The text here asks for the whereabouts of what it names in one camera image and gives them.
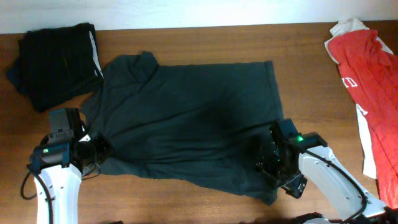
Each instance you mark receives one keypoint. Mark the folded black garment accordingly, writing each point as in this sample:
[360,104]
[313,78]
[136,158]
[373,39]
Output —
[56,65]

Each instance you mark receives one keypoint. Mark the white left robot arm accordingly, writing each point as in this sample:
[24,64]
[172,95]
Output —
[61,161]

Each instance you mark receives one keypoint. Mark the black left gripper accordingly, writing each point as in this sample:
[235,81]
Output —
[94,144]

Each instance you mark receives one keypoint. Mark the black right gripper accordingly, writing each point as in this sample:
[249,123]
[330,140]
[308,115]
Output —
[268,168]

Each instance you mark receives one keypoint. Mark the red and white garment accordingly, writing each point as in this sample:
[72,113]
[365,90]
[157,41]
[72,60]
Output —
[368,70]

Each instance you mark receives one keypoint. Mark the dark green t-shirt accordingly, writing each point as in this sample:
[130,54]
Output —
[206,124]

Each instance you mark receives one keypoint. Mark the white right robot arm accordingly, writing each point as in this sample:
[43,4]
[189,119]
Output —
[318,163]

